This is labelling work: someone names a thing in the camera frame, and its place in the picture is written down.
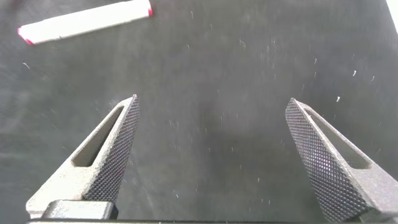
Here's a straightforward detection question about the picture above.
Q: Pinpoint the black table cloth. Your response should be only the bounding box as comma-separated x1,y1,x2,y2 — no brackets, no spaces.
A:
0,0,398,224

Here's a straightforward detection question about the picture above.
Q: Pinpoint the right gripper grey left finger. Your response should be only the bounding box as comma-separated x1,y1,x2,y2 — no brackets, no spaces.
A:
25,94,140,220

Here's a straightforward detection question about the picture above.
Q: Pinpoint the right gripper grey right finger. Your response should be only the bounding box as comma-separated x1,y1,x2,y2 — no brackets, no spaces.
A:
285,97,398,223

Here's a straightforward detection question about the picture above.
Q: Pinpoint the white marker with pink caps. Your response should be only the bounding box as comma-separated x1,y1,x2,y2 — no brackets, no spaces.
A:
17,0,154,46

